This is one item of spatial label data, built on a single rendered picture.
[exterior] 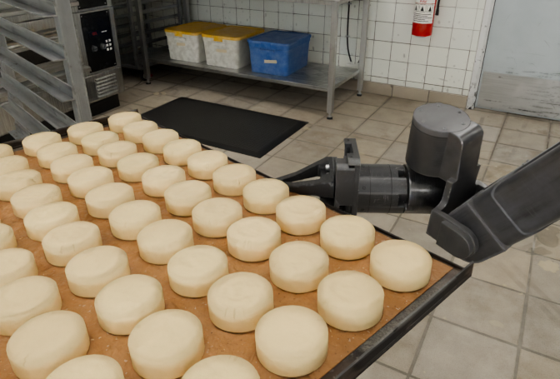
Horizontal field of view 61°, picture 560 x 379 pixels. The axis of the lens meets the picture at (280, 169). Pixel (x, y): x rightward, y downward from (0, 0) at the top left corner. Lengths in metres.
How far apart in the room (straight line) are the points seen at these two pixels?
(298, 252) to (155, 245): 0.13
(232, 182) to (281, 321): 0.23
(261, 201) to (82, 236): 0.17
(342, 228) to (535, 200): 0.17
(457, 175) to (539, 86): 3.50
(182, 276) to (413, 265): 0.18
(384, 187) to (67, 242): 0.32
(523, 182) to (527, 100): 3.57
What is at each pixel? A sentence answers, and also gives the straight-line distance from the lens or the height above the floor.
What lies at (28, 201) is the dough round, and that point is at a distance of 0.57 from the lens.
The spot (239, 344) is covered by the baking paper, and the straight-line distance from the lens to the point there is 0.36.
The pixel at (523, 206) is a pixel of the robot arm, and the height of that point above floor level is 1.07.
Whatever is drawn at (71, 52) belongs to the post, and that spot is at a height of 1.05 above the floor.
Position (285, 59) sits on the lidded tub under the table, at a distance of 3.76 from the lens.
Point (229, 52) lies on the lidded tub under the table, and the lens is 4.02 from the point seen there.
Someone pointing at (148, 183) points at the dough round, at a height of 1.04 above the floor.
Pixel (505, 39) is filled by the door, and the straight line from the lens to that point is 3.94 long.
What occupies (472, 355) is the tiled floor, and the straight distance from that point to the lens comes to 1.84.
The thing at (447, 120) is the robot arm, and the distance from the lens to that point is 0.52.
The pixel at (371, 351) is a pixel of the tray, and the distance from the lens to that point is 0.34.
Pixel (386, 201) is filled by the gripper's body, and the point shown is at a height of 1.02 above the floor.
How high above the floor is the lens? 1.29
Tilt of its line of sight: 27 degrees down
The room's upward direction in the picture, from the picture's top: straight up
